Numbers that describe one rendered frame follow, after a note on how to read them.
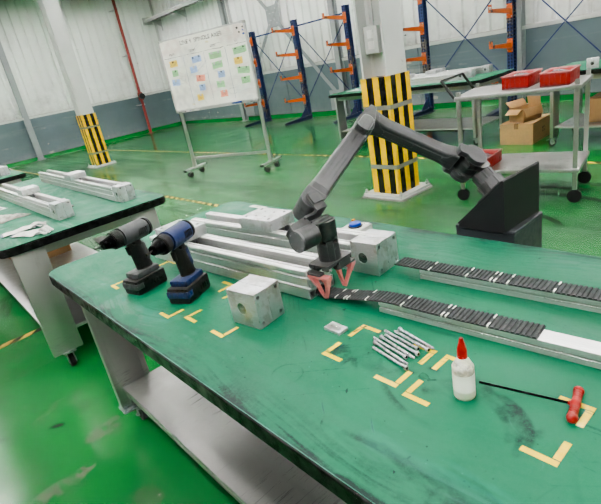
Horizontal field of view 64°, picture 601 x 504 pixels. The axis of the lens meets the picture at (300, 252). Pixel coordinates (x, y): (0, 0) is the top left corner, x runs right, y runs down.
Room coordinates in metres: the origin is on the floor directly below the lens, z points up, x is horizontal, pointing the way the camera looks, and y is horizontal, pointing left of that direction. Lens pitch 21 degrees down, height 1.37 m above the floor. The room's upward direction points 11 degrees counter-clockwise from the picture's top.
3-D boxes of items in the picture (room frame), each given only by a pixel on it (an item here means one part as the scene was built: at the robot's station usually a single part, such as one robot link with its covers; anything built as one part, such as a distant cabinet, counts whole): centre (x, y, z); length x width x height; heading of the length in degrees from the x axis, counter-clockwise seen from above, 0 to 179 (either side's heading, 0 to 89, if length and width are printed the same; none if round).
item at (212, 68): (7.24, 0.75, 0.97); 1.51 x 0.50 x 1.95; 58
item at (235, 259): (1.48, 0.23, 0.82); 0.80 x 0.10 x 0.09; 43
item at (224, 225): (1.60, 0.09, 0.82); 0.80 x 0.10 x 0.09; 43
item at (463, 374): (0.68, -0.24, 0.84); 0.04 x 0.04 x 0.12
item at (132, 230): (1.44, 0.53, 0.89); 0.20 x 0.08 x 0.22; 142
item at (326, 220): (1.14, -0.07, 0.97); 0.07 x 0.06 x 0.07; 128
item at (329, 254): (1.14, -0.07, 0.91); 0.10 x 0.07 x 0.07; 133
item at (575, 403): (0.65, -0.33, 0.79); 0.16 x 0.08 x 0.02; 51
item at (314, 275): (1.13, -0.05, 0.84); 0.07 x 0.07 x 0.09; 43
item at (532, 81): (3.93, -1.93, 0.50); 1.03 x 0.55 x 1.01; 50
